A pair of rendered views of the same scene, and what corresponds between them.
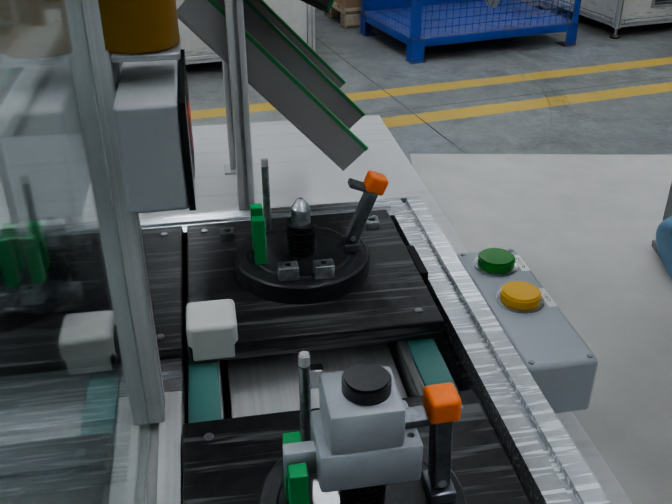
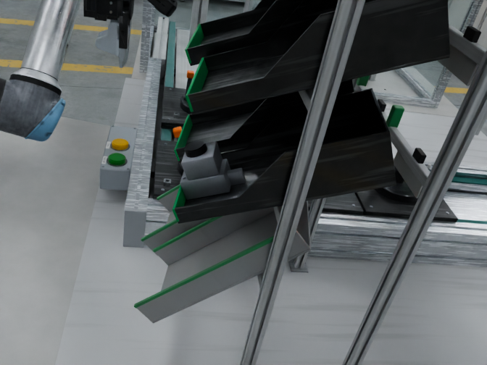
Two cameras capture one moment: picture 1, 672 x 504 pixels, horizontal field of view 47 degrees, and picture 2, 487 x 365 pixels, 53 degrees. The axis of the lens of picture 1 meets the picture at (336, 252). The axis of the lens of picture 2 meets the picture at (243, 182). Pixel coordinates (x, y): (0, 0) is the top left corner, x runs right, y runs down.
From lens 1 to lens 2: 170 cm
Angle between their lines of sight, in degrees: 117
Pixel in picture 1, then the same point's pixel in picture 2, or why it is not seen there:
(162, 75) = not seen: hidden behind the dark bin
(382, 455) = not seen: hidden behind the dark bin
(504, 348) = (140, 133)
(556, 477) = (151, 108)
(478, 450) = (169, 111)
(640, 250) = not seen: outside the picture
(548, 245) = (25, 246)
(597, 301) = (40, 203)
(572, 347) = (116, 129)
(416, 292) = (162, 150)
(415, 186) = (72, 335)
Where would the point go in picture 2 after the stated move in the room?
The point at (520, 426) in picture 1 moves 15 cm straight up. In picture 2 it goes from (151, 116) to (156, 66)
